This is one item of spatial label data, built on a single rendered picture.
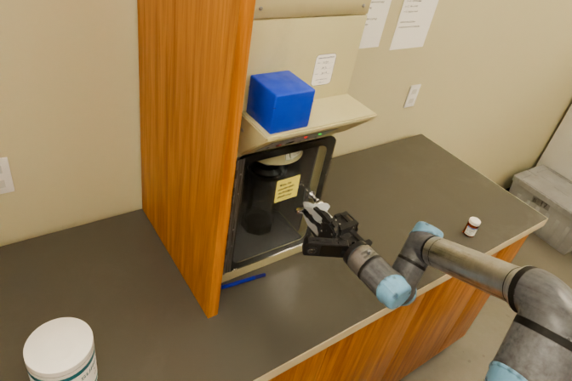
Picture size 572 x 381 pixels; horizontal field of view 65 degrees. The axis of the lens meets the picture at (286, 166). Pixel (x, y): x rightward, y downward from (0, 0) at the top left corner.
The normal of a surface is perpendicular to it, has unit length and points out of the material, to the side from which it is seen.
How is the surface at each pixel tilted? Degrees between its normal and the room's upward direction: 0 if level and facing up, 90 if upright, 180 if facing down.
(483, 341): 0
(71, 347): 0
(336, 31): 90
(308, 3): 90
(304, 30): 90
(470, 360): 0
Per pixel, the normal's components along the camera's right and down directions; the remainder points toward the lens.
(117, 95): 0.56, 0.54
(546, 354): -0.35, -0.30
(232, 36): -0.81, 0.22
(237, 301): 0.16, -0.81
